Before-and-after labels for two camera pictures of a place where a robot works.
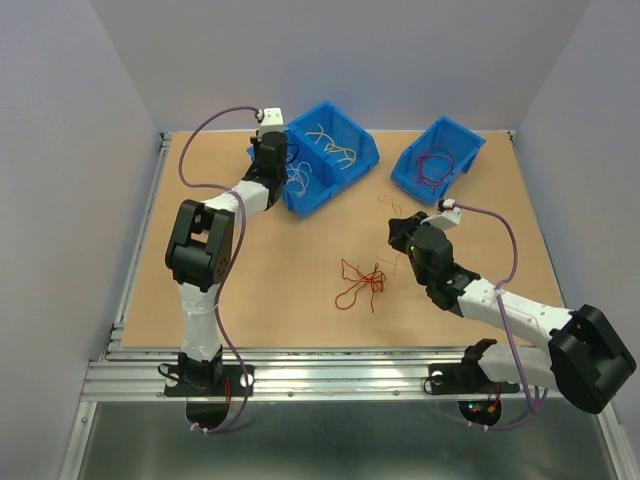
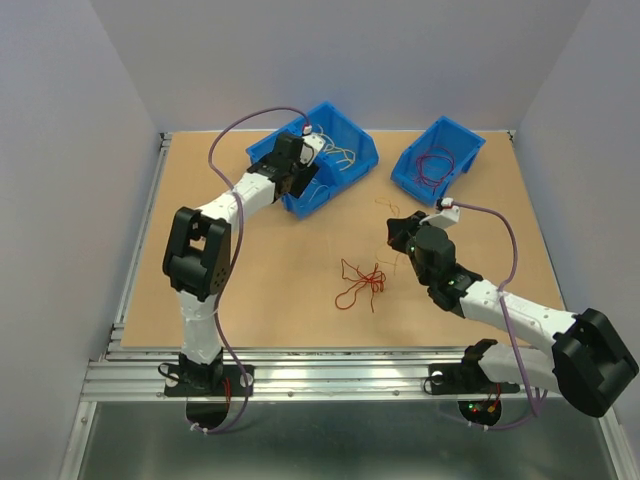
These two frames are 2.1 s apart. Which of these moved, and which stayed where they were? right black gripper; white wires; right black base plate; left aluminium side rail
Moved: white wires
Stayed: right black base plate; right black gripper; left aluminium side rail
